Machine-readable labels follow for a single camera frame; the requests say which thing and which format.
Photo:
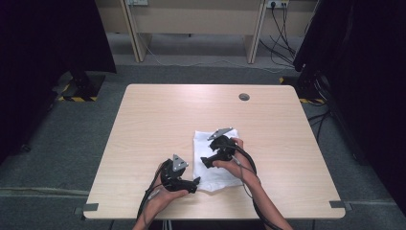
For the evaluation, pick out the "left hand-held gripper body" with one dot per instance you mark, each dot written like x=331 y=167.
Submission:
x=172 y=179

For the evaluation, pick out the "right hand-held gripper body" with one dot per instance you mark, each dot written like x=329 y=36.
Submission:
x=223 y=148

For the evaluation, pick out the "white printed T-shirt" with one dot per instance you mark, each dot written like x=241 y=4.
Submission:
x=204 y=147

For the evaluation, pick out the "person's right hand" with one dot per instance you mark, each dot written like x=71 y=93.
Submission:
x=239 y=166

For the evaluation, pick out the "person's left hand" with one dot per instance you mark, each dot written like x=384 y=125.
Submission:
x=159 y=199

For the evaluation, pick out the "black metal stand base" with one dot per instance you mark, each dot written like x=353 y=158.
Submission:
x=308 y=89
x=83 y=87

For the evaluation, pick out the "black curtain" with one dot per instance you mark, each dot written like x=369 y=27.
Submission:
x=367 y=80
x=41 y=64

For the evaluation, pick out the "white wall power socket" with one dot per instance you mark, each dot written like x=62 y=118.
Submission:
x=137 y=2
x=277 y=3

